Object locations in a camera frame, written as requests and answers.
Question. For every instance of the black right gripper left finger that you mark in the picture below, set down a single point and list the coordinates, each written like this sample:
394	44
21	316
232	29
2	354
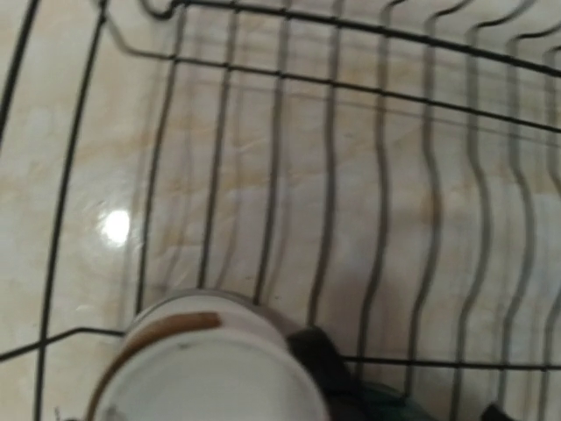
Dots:
316	352

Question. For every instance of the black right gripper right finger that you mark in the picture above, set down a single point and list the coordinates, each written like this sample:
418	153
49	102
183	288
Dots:
493	413

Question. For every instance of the dark green mug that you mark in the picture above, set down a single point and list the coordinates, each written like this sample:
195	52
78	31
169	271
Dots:
385	403

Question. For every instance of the brown white small bowl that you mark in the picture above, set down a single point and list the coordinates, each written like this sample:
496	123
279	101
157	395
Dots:
205	354

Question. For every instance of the black wire dish rack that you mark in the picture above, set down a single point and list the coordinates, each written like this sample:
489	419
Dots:
388	171

